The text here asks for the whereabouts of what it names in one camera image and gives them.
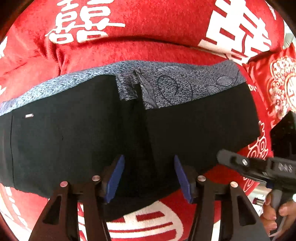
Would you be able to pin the red sofa with white characters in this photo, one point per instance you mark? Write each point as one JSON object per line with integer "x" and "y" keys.
{"x": 52, "y": 38}

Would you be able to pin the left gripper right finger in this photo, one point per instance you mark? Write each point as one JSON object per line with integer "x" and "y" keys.
{"x": 238, "y": 218}

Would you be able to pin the red embroidered cushion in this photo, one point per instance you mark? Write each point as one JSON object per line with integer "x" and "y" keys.
{"x": 273, "y": 74}

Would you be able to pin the black pants with patterned lining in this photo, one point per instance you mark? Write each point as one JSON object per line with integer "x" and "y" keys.
{"x": 72, "y": 127}

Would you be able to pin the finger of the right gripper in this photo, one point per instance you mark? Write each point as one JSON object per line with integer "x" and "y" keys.
{"x": 252, "y": 168}

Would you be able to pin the person's right hand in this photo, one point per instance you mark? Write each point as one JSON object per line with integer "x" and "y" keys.
{"x": 269, "y": 215}

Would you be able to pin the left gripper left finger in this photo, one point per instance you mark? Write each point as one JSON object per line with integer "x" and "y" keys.
{"x": 59, "y": 218}

